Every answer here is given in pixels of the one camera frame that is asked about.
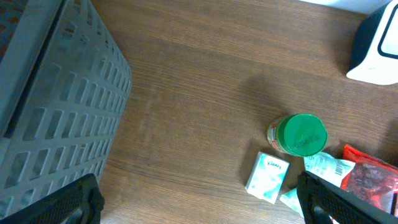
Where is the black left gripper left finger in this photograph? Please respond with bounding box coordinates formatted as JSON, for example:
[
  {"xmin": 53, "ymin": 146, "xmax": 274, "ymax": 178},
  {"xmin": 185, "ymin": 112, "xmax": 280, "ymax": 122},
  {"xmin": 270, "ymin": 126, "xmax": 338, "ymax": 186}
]
[{"xmin": 1, "ymin": 174, "xmax": 105, "ymax": 224}]

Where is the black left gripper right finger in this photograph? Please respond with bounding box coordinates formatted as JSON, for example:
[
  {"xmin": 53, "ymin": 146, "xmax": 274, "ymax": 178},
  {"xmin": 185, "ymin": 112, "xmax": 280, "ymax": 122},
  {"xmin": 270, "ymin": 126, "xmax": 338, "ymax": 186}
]
[{"xmin": 297, "ymin": 171, "xmax": 397, "ymax": 224}]

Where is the teal wet wipes pack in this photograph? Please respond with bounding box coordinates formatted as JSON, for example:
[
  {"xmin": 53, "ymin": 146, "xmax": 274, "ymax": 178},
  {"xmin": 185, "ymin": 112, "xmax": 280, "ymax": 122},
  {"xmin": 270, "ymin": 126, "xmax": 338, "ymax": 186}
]
[{"xmin": 279, "ymin": 152, "xmax": 355, "ymax": 218}]

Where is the red candy bag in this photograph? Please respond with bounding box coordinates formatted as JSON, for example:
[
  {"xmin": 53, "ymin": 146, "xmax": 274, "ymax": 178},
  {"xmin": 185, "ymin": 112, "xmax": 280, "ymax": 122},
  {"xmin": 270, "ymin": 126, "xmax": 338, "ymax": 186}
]
[{"xmin": 341, "ymin": 145, "xmax": 397, "ymax": 217}]

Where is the small teal tissue pack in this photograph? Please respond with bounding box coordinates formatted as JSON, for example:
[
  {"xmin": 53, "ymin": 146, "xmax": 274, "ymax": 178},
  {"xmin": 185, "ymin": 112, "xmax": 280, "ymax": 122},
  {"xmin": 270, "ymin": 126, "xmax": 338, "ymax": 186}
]
[{"xmin": 245, "ymin": 152, "xmax": 289, "ymax": 204}]

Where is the green lid jar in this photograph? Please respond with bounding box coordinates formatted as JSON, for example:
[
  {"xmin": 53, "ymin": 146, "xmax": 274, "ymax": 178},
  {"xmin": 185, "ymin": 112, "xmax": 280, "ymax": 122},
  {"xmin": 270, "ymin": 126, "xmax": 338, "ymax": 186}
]
[{"xmin": 266, "ymin": 113, "xmax": 328, "ymax": 157}]

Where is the white barcode scanner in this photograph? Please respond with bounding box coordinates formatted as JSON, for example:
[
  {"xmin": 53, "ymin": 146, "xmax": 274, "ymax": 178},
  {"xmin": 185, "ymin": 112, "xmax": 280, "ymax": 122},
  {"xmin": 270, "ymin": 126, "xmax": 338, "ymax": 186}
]
[{"xmin": 346, "ymin": 0, "xmax": 397, "ymax": 85}]

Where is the dark grey plastic basket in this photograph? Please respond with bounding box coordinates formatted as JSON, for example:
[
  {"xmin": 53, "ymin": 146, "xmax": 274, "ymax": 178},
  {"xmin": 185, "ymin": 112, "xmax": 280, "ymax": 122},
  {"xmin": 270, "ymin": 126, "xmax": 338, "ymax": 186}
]
[{"xmin": 1, "ymin": 0, "xmax": 132, "ymax": 218}]

